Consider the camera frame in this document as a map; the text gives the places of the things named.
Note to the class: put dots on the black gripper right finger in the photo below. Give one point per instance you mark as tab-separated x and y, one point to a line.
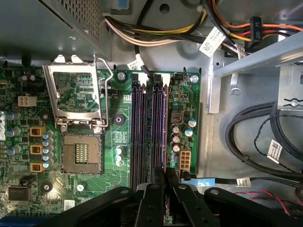
189	208

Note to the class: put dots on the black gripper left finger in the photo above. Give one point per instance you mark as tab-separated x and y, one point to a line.
151	208

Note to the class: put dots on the black RAM slot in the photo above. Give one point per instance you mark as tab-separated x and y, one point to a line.
156	130
163	130
136	130
146	130

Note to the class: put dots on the beige power connector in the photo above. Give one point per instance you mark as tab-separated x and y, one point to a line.
185	159

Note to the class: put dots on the black open PC case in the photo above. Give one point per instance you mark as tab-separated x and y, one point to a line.
214	153

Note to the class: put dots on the green motherboard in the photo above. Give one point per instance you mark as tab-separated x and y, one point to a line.
112	144

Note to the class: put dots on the CPU socket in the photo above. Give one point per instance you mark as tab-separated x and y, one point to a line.
68	151

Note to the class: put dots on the blue expansion slot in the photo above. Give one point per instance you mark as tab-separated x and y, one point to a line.
19	223

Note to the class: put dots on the metal socket cover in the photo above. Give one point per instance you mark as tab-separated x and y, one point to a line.
50	94

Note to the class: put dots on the white four pin connector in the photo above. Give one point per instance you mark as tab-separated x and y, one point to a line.
27	101

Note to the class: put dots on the grey metal drive cage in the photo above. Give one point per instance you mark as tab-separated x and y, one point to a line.
260	58

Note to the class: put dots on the black power connector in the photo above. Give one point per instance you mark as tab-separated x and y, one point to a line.
255	30

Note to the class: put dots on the grey power supply unit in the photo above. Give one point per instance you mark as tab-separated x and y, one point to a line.
35	28

